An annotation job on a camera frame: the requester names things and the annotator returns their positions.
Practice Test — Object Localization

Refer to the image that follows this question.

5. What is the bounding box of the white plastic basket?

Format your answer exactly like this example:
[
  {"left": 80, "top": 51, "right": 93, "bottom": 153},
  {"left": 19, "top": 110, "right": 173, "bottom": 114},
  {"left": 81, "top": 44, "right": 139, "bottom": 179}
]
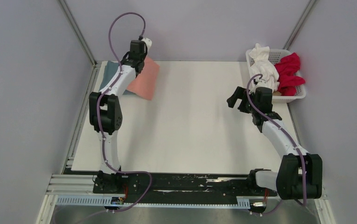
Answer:
[{"left": 245, "top": 45, "right": 306, "bottom": 103}]

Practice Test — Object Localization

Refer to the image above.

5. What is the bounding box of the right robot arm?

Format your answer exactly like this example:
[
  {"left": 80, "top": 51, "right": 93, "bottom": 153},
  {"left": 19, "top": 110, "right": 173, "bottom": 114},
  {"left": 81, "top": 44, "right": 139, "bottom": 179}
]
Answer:
[{"left": 226, "top": 86, "right": 323, "bottom": 201}]

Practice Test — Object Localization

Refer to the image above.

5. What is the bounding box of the crumpled white t shirt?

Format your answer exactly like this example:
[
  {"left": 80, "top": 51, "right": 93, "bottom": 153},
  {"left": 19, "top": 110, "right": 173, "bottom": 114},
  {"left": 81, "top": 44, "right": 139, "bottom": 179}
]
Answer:
[{"left": 247, "top": 43, "right": 279, "bottom": 92}]

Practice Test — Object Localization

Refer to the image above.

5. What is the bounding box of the left aluminium frame post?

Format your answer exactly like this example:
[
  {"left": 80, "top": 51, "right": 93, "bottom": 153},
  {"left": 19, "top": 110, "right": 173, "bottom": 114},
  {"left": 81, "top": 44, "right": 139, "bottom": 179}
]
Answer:
[{"left": 57, "top": 0, "right": 97, "bottom": 67}]

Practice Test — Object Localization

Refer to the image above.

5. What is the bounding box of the aluminium front rail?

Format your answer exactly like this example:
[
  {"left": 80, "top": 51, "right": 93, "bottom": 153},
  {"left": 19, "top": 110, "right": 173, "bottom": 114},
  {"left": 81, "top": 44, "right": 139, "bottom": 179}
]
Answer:
[{"left": 43, "top": 174, "right": 328, "bottom": 202}]

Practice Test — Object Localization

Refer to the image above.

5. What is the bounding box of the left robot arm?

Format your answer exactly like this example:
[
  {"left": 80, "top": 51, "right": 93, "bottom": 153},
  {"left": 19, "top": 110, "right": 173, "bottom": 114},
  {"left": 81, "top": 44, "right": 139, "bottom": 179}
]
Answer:
[{"left": 89, "top": 38, "right": 151, "bottom": 193}]

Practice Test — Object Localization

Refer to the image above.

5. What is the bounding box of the slotted white cable duct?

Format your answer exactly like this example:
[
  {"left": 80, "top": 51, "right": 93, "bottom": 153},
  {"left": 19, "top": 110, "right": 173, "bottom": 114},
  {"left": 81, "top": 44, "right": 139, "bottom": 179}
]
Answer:
[{"left": 56, "top": 196, "right": 251, "bottom": 208}]

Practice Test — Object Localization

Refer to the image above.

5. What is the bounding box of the right aluminium frame post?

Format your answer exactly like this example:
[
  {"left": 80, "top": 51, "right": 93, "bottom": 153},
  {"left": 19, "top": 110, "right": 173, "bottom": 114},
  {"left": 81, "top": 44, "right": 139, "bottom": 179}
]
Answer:
[{"left": 283, "top": 0, "right": 319, "bottom": 50}]

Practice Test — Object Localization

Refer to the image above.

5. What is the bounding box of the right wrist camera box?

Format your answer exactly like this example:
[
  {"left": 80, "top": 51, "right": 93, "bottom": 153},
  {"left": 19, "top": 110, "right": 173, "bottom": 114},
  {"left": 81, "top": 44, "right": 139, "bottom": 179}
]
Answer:
[{"left": 253, "top": 79, "right": 269, "bottom": 88}]

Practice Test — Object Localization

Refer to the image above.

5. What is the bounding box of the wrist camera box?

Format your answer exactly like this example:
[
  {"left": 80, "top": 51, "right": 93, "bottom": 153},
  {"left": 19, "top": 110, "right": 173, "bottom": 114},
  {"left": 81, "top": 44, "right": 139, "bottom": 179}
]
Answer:
[
  {"left": 253, "top": 79, "right": 269, "bottom": 88},
  {"left": 141, "top": 37, "right": 152, "bottom": 51}
]

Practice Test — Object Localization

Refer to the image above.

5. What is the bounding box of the folded blue-grey t shirt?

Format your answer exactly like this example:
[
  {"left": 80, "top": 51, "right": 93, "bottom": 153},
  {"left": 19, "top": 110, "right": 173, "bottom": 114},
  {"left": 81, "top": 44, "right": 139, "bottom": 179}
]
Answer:
[{"left": 99, "top": 61, "right": 136, "bottom": 97}]

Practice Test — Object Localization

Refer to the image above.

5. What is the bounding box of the crumpled red t shirt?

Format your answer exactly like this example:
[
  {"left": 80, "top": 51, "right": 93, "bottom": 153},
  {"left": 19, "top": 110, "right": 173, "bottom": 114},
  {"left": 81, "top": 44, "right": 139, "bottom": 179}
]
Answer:
[{"left": 274, "top": 53, "right": 306, "bottom": 97}]

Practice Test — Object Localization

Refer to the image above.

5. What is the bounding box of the pink t shirt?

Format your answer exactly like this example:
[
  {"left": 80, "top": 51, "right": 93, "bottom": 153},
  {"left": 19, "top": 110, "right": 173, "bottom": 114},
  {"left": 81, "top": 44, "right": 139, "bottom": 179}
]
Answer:
[{"left": 125, "top": 56, "right": 160, "bottom": 101}]

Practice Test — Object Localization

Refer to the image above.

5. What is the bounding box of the aluminium frame post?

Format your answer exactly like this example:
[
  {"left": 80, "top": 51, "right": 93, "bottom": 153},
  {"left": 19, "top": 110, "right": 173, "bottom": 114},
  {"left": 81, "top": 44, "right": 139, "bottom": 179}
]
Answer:
[
  {"left": 283, "top": 0, "right": 319, "bottom": 50},
  {"left": 57, "top": 0, "right": 97, "bottom": 67}
]

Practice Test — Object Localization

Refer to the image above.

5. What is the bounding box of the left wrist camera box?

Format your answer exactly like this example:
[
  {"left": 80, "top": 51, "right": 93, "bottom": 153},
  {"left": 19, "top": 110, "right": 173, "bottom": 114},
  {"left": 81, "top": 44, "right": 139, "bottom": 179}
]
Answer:
[{"left": 141, "top": 37, "right": 152, "bottom": 51}]

